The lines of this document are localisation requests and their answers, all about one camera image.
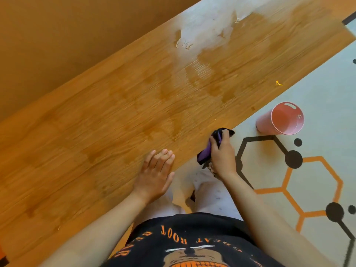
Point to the person's right hand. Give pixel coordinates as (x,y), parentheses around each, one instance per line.
(224,159)

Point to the person's left hand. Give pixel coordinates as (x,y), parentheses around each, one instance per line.
(151,180)

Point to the person's right thumb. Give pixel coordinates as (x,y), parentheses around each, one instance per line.
(214,143)

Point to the person's left thumb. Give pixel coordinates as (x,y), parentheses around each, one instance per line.
(169,180)

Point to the person's left little finger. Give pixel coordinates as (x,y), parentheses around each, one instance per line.
(149,159)

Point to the person's left middle finger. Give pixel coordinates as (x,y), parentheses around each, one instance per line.
(166,159)

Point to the purple and black cloth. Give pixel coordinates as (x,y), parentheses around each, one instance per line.
(204,155)

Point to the person's right forearm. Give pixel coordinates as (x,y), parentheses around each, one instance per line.
(267,219)

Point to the person's left forearm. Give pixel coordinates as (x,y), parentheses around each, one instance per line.
(103,233)

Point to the white trousers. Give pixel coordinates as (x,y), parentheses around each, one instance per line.
(211,194)

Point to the black printed shirt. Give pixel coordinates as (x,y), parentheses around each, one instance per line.
(194,241)

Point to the pink plastic cup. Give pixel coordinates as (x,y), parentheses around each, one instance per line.
(283,119)

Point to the small yellow scrap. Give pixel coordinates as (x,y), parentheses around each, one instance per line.
(279,83)

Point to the grey rug with hexagon pattern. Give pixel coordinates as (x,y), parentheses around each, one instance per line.
(319,88)

